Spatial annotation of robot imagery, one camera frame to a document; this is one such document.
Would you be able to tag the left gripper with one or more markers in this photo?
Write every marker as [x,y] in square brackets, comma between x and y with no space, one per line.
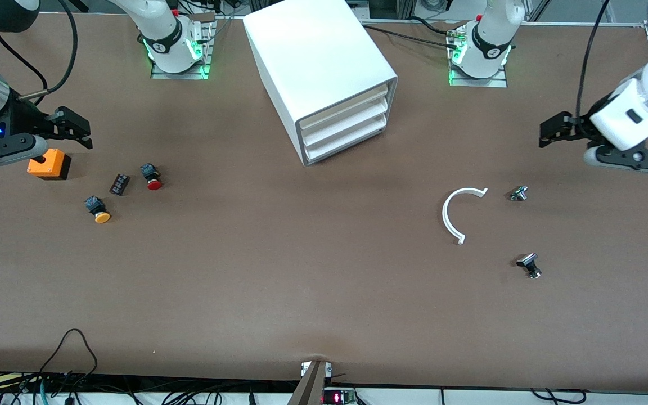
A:
[584,123]

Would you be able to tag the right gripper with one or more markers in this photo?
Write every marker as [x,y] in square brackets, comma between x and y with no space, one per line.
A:
[22,118]

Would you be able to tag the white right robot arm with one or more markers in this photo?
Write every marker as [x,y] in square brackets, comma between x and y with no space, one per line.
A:
[169,45]

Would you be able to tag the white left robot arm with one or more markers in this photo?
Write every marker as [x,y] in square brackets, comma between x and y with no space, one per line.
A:
[490,50]

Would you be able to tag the orange and black button box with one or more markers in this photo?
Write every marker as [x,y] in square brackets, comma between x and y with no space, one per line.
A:
[54,163]

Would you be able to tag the yellow push button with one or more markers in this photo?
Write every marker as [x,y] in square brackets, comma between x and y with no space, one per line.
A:
[102,216]

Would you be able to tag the red push button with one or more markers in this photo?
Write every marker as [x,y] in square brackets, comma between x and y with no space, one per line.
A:
[154,183]

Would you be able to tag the black terminal block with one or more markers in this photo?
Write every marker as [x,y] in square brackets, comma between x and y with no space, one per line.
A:
[120,184]

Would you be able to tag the white curved plastic clip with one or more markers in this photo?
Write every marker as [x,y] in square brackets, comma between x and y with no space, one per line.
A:
[445,216]

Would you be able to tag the red LED display device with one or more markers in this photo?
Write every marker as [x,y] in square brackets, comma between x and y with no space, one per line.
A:
[338,398]

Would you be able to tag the black-topped knob switch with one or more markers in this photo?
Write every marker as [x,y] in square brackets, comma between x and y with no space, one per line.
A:
[528,261]

